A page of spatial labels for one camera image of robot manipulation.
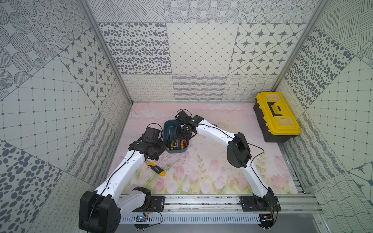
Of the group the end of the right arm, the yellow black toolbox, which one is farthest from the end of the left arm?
the yellow black toolbox

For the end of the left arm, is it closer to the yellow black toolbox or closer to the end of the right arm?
the end of the right arm

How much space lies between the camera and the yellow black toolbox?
2.89 ft
